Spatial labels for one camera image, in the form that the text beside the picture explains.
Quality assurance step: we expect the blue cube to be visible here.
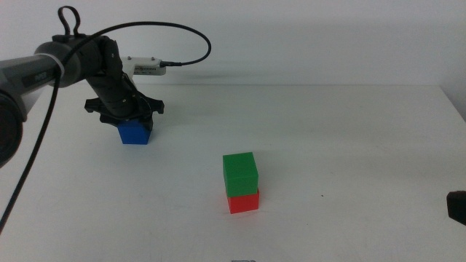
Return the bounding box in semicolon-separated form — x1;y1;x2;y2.
116;119;152;146

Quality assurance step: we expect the green cube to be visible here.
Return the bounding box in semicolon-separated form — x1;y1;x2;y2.
222;151;260;199

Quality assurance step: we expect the red cube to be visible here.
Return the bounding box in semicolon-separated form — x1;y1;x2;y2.
226;188;261;215

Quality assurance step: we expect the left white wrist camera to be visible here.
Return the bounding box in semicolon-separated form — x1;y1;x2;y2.
121;55;168;76

